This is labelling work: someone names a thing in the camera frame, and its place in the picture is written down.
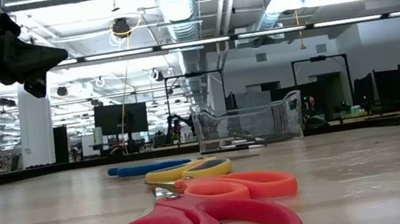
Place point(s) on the yellow grey scissors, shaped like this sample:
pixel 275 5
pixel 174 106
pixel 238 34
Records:
pixel 169 172

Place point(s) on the orange small scissors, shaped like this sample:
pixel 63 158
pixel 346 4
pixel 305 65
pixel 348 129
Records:
pixel 269 186

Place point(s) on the black metal frame stand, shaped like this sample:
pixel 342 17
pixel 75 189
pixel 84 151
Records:
pixel 317 58

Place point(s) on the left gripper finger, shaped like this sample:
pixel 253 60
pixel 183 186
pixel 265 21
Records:
pixel 28 59

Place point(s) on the blue scissors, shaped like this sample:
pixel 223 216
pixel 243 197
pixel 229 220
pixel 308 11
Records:
pixel 144 168

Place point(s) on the black tall cabinet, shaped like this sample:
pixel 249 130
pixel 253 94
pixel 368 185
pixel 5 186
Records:
pixel 61 145

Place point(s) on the clear plastic bin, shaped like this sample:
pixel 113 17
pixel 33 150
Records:
pixel 263 122

